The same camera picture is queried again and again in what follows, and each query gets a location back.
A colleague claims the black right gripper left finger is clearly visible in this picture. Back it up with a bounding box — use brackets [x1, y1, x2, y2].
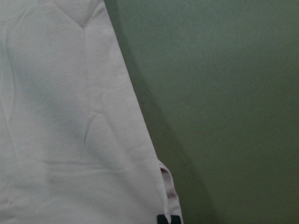
[157, 214, 167, 224]

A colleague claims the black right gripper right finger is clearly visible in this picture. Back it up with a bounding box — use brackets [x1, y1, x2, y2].
[171, 215, 181, 224]

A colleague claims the pink printed t-shirt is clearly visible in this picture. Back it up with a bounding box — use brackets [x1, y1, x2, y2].
[0, 0, 183, 224]

